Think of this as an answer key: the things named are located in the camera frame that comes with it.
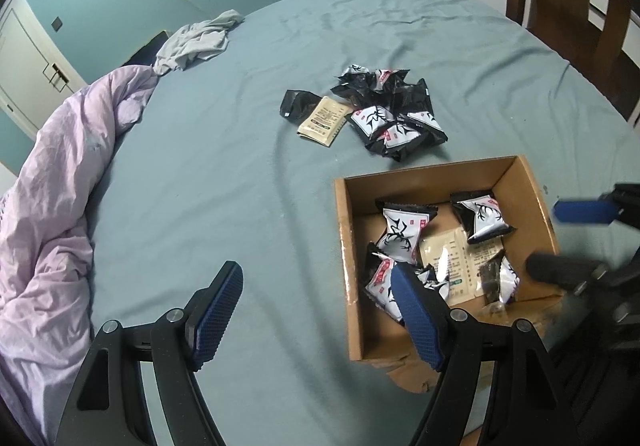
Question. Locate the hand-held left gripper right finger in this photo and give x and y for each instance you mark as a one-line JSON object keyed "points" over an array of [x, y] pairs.
{"points": [[420, 321]]}

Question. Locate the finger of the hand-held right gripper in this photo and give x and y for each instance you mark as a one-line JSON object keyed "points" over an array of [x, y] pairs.
{"points": [[560, 268], [582, 211]]}

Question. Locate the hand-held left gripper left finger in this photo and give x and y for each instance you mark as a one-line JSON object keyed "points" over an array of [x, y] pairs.
{"points": [[217, 316]]}

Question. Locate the black white snack packet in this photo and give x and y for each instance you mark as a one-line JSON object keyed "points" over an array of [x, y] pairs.
{"points": [[502, 281], [434, 282], [402, 233], [482, 218], [381, 283]]}

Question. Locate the brown cardboard box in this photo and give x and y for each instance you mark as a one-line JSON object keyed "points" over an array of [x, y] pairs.
{"points": [[360, 326]]}

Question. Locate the beige snack packet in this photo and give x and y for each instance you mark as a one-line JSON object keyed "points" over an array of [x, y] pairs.
{"points": [[325, 120], [482, 258], [447, 256]]}

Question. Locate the pile of black snack packets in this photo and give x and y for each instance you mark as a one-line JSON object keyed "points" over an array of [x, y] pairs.
{"points": [[390, 120]]}

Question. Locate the plain black snack packet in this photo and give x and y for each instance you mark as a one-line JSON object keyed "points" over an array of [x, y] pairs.
{"points": [[295, 103]]}

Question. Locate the purple blanket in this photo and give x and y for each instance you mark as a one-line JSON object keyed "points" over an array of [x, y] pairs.
{"points": [[50, 226]]}

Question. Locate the dark bedside furniture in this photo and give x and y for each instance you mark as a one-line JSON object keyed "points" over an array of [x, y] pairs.
{"points": [[147, 50]]}

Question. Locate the grey crumpled cloth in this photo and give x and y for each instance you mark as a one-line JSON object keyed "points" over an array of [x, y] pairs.
{"points": [[197, 40]]}

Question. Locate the white door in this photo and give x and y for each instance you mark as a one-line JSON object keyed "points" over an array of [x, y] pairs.
{"points": [[25, 60]]}

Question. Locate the grey light switch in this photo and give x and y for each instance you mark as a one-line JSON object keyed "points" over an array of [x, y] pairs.
{"points": [[57, 24]]}

